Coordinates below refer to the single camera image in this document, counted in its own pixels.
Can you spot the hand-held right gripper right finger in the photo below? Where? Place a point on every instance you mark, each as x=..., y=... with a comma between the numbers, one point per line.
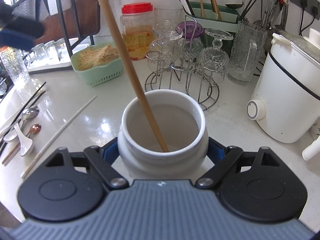
x=217, y=152

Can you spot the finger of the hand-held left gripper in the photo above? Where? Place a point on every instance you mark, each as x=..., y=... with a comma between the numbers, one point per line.
x=15, y=38

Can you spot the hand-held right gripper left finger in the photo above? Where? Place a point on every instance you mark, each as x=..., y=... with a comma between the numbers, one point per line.
x=110, y=151

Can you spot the white ceramic jar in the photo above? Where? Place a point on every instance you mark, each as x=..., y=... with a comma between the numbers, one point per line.
x=150, y=165

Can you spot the thick wooden chopstick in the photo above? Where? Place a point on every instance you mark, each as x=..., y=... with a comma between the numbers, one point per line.
x=120, y=45

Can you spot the row of hanging kitchen utensils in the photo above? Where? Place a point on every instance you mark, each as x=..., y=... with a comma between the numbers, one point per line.
x=268, y=2

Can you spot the tall textured glass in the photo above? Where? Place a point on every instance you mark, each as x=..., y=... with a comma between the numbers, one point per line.
x=13, y=65

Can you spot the small clear glass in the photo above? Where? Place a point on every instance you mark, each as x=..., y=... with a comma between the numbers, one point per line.
x=49, y=50
x=62, y=48
x=37, y=52

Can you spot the white tray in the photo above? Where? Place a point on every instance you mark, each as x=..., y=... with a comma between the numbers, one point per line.
x=50, y=66

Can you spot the long white chopstick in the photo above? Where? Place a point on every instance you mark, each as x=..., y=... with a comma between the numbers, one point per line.
x=60, y=130

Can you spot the green plastic basket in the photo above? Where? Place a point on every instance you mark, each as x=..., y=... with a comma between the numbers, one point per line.
x=105, y=76

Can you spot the brown wooden board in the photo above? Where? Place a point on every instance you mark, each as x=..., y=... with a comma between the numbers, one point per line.
x=82, y=5

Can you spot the silver metal spoon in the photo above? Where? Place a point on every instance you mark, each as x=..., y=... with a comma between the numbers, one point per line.
x=31, y=113

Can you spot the copper spoon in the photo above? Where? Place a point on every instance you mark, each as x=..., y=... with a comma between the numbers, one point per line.
x=35, y=128

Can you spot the dried yellow noodles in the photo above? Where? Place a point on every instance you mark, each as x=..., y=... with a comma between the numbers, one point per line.
x=97, y=56

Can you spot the white electric cooker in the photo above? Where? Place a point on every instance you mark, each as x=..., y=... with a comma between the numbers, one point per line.
x=285, y=100

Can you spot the cut crystal goblet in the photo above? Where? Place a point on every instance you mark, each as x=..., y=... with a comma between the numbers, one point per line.
x=215, y=60

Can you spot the textured glass mug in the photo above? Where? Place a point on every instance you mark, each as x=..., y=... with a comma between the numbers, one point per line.
x=241, y=55

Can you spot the red lid plastic jar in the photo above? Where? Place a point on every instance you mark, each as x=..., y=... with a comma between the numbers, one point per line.
x=136, y=37

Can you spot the clear footed glass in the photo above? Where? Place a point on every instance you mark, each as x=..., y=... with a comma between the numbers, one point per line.
x=161, y=45

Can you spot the purple base glass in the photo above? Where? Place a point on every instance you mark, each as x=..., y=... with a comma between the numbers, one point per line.
x=188, y=28

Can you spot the green utensil holder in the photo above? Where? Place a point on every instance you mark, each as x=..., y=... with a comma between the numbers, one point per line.
x=225, y=20

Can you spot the clear glass tumbler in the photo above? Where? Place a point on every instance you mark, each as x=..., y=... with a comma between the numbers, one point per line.
x=168, y=15

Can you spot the black metal frame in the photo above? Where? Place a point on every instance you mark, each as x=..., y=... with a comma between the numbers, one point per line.
x=60, y=12

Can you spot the black wall power outlet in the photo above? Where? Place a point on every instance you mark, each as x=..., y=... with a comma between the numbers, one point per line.
x=306, y=0

